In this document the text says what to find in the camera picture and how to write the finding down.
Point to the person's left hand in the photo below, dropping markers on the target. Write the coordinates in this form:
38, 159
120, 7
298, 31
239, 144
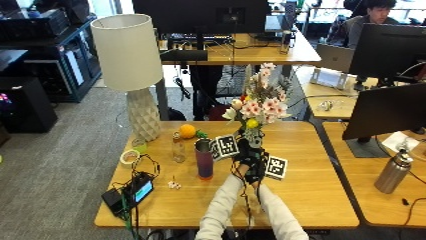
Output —
242, 151

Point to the person's right hand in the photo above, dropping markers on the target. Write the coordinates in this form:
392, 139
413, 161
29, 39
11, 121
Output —
256, 166

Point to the artificial flower bouquet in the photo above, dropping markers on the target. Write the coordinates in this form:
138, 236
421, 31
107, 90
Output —
262, 103

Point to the left white marker cube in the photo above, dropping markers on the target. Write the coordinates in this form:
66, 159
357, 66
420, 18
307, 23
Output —
226, 147

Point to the white marker cube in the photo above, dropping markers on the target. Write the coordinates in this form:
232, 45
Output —
276, 167
226, 147

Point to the right white marker cube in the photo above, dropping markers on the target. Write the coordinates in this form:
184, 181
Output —
276, 167

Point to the purple tumbler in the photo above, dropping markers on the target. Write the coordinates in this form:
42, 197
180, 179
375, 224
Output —
204, 161

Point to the orange artificial fruit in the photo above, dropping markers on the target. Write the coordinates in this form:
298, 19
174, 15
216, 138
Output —
187, 131

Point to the clear glass bottle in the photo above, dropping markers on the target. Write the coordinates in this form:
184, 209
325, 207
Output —
179, 150

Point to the small loose pink flower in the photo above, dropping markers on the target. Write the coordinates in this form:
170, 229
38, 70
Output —
174, 185

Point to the clear glasses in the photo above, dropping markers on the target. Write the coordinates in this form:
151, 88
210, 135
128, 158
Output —
328, 105

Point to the wooden side desk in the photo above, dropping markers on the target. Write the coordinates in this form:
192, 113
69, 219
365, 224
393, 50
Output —
324, 96

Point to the small green cup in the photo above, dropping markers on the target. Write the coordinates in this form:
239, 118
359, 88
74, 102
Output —
140, 146

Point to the roll of tape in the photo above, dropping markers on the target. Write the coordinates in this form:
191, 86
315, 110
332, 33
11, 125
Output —
130, 157

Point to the black device with screen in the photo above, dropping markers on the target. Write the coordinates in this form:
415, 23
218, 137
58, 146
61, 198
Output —
140, 190

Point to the white device stand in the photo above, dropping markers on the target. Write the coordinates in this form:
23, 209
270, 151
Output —
328, 78

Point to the steel water bottle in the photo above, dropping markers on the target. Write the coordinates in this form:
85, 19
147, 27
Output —
395, 171

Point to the white paper sheet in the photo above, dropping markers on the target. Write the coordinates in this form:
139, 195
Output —
397, 140

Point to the black monitor on stand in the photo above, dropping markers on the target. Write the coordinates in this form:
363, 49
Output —
387, 110

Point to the grey laptop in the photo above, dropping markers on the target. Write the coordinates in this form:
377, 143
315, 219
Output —
335, 57

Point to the black power box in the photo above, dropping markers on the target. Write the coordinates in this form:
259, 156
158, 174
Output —
114, 200

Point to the white table lamp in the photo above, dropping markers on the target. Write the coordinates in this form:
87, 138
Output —
127, 53

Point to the large black monitor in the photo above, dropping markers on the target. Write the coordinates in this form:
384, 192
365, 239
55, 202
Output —
200, 15

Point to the black shelf unit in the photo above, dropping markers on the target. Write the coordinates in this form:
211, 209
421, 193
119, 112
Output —
54, 56

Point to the black cabinet box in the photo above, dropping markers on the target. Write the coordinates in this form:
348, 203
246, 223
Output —
25, 103

